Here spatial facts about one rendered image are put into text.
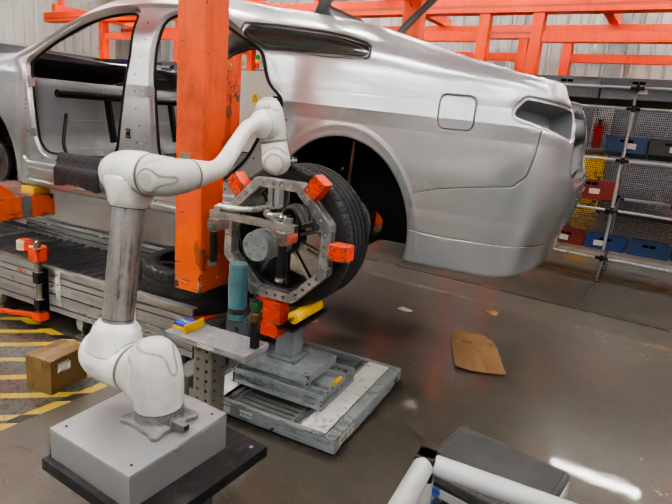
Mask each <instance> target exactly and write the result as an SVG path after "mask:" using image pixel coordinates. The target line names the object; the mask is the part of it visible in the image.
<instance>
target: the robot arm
mask: <svg viewBox="0 0 672 504"><path fill-rule="evenodd" d="M252 134H254V135H255V136H256V137H258V138H259V139H260V141H261V149H262V165H263V168H264V169H265V171H266V172H268V173H269V174H271V175H276V176H277V175H282V174H284V173H285V172H286V171H287V170H288V169H289V167H290V164H291V163H298V161H297V157H291V158H290V154H289V150H288V145H287V137H286V123H285V117H284V113H283V109H282V107H281V105H280V103H279V101H277V100H276V99H275V98H272V97H265V98H261V99H260V100H259V101H258V102H257V104H256V107H255V112H254V113H253V114H252V116H251V117H250V118H248V119H246V120H244V121H243V122H242V123H241V124H240V125H239V126H238V128H237V129H236V131H235V132H234V133H233V135H232V136H231V138H230V139H229V141H228V142H227V144H226V145H225V147H224V148H223V150H222V151H221V152H220V154H219V155H218V156H217V157H216V158H215V159H214V160H212V161H202V160H195V159H180V158H177V159H175V158H173V157H167V156H162V155H157V154H152V153H149V152H145V151H136V150H121V151H116V152H113V153H111V154H109V155H107V156H105V157H104V158H103V159H102V160H101V162H100V164H99V167H98V176H99V179H100V181H101V183H102V184H103V186H104V187H105V191H106V194H107V199H108V202H109V204H110V205H112V210H111V221H110V232H109V243H108V254H107V264H106V275H105V286H104V297H103V308H102V318H100V319H99V320H97V321H96V322H95V323H94V324H93V326H92V329H91V331H90V333H89V334H88V335H87V336H86V337H85V338H84V339H83V341H82V342H81V344H80V346H79V350H78V359H79V363H80V365H81V366H82V368H83V369H84V371H85V372H86V373H87V374H88V375H90V376H91V377H92V378H94V379H96V380H97V381H99V382H101V383H103V384H106V385H108V386H110V387H113V388H117V389H120V390H122V391H123V392H124V393H125V394H126V395H127V396H128V398H129V399H131V400H132V401H133V411H132V412H130V413H127V414H124V415H122V416H121V417H120V423H121V424H124V425H127V426H129V427H131V428H132V429H134V430H136V431H137V432H139V433H141V434H142V435H144V436H145V437H147V438H148V439H149V441H150V442H153V443H154V442H158V441H160V440H161V439H162V438H163V437H164V436H166V435H167V434H169V433H171V432H172V431H178V432H181V433H186V432H187V431H188V430H189V424H188V422H190V421H192V420H195V419H198V418H199V412H198V411H196V410H192V409H190V408H188V407H186V406H185V405H184V371H183V363H182V359H181V355H180V353H179V350H178V349H177V347H176V345H175V344H174V343H173V342H172V341H171V340H170V339H168V338H166V337H164V336H156V335H155V336H148V337H145V338H143V335H142V329H141V326H140V324H139V323H138V322H137V321H136V320H135V319H134V318H135V308H136V298H137V288H138V278H139V268H140V258H141V248H142V237H143V227H144V217H145V209H147V208H148V207H149V205H150V204H151V201H152V199H153V197H154V196H155V197H167V196H174V195H180V194H185V193H188V192H190V191H193V190H197V189H199V188H201V187H203V186H205V185H207V184H209V183H212V182H214V181H217V180H219V179H220V178H222V177H223V176H225V175H226V174H227V173H228V172H229V171H230V170H231V168H232V167H233V165H234V164H235V162H236V160H237V159H238V157H239V155H240V153H241V152H242V150H243V148H244V146H245V145H246V143H247V141H248V140H249V138H250V136H251V135H252Z"/></svg>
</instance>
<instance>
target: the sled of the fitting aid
mask: <svg viewBox="0 0 672 504"><path fill-rule="evenodd" d="M354 374H355V368H354V367H351V366H348V365H344V364H341V363H338V362H336V363H335V364H334V365H332V366H331V367H330V368H329V369H327V370H326V371H325V372H324V373H323V374H321V375H320V376H319V377H318V378H316V379H315V380H314V381H313V382H311V383H310V384H309V385H304V384H301V383H298V382H295V381H292V380H289V379H286V378H283V377H280V376H277V375H274V374H271V373H268V372H265V371H262V370H259V369H256V368H253V367H250V366H247V365H244V364H240V363H239V364H238V365H236V366H234V367H233V381H234V382H237V383H240V384H243V385H246V386H248V387H251V388H254V389H257V390H260V391H263V392H266V393H269V394H271V395H274V396H277V397H280V398H283V399H286V400H289V401H291V402H294V403H297V404H300V405H303V406H306V407H309V408H312V409H314V410H317V411H320V412H322V411H323V410H324V409H325V408H326V407H327V406H328V405H329V404H330V403H331V402H332V401H333V400H334V399H335V398H336V397H337V396H338V395H340V394H341V393H342V392H343V391H344V390H345V389H346V388H347V387H348V386H349V385H350V384H351V383H352V382H353V381H354Z"/></svg>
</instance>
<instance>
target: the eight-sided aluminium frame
mask: <svg viewBox="0 0 672 504"><path fill-rule="evenodd" d="M306 186H307V182H302V181H294V180H287V179H280V178H274V177H269V176H259V177H255V178H254V179H253V180H251V182H250V183H249V184H248V185H247V186H246V187H245V188H244V189H243V190H242V191H241V192H240V193H239V194H238V195H237V196H236V197H235V198H234V199H233V200H232V201H231V202H230V203H229V204H228V205H233V206H242V207H244V206H245V205H246V204H247V203H248V202H249V201H250V200H251V199H252V198H253V197H254V196H255V195H257V194H258V193H259V192H260V191H261V190H262V189H263V188H264V187H266V188H268V187H272V188H274V189H279V190H280V189H284V190H285V191H291V192H296V193H297V194H298V196H299V197H300V199H301V200H302V201H303V203H304V204H305V206H306V207H307V209H308V210H309V211H310V213H311V214H312V216H313V217H314V219H315V220H316V221H317V223H318V224H319V226H320V227H321V240H320V252H319V265H318V272H317V273H316V274H314V275H313V276H312V277H311V278H309V279H308V280H307V281H306V282H304V283H303V284H302V285H301V286H299V287H298V288H297V289H296V290H294V291H292V290H288V289H284V288H280V287H276V286H272V285H268V284H264V283H261V282H260V281H259V279H258V278H257V276H256V275H255V273H254V272H253V270H252V269H251V267H250V266H249V282H248V290H249V292H250V293H252V294H254V295H256V293H257V294H259V295H261V296H264V297H268V298H271V299H275V300H279V301H283V302H286V303H291V304H292V303H294V302H296V301H298V300H299V299H301V298H303V296H305V295H306V294H307V293H308V292H310V291H311V290H312V289H314V288H315V287H316V286H317V285H319V284H320V283H321V282H323V281H324V280H325V279H327V278H328V277H329V276H330V275H332V269H333V261H331V260H328V248H329V244H331V243H334V242H335V233H336V223H335V222H334V220H333V218H331V216H330V215H329V213H328V212H327V210H326V209H325V208H324V206H323V205H322V203H321V202H320V201H312V200H311V198H310V197H309V196H308V195H307V194H306V193H305V192H304V188H305V187H306ZM239 229H240V223H239V222H234V221H230V224H229V229H225V242H224V254H225V256H226V258H227V259H228V260H229V262H230V263H231V262H233V261H243V262H247V261H246V260H245V258H244V257H243V255H242V254H241V253H240V251H239Z"/></svg>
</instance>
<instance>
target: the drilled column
mask: <svg viewBox="0 0 672 504"><path fill-rule="evenodd" d="M224 383H225V357H224V356H221V355H218V354H215V353H211V352H208V351H205V350H202V349H199V348H196V347H194V372H193V398H195V399H197V400H199V401H201V402H204V403H206V404H208V405H210V406H212V407H214V408H217V409H219V410H221V411H223V409H224Z"/></svg>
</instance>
